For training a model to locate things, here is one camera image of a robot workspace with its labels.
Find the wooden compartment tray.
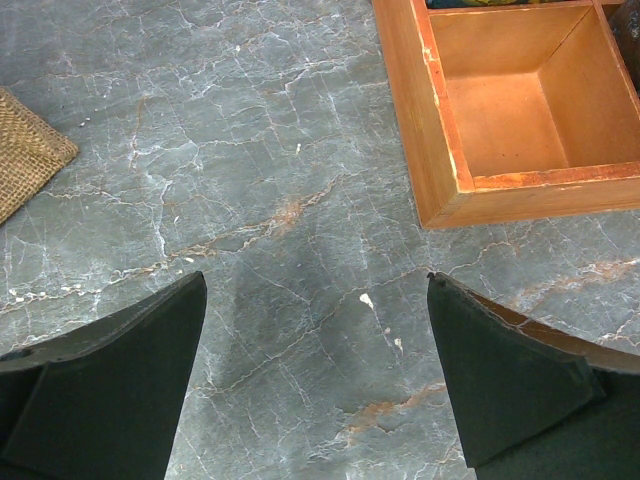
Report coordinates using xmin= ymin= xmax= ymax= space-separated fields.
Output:
xmin=373 ymin=1 xmax=639 ymax=229

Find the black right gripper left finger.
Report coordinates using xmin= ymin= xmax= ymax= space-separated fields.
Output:
xmin=1 ymin=271 xmax=206 ymax=479

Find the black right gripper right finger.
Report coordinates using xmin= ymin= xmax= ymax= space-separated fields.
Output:
xmin=427 ymin=272 xmax=639 ymax=479

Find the blue yellow rolled sock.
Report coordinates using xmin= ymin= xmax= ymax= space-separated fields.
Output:
xmin=426 ymin=0 xmax=547 ymax=9

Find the canvas bag with cat print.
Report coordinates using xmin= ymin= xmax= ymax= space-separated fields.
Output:
xmin=1 ymin=88 xmax=79 ymax=221

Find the black rolled sock lower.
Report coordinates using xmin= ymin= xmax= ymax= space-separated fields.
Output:
xmin=609 ymin=0 xmax=640 ymax=92

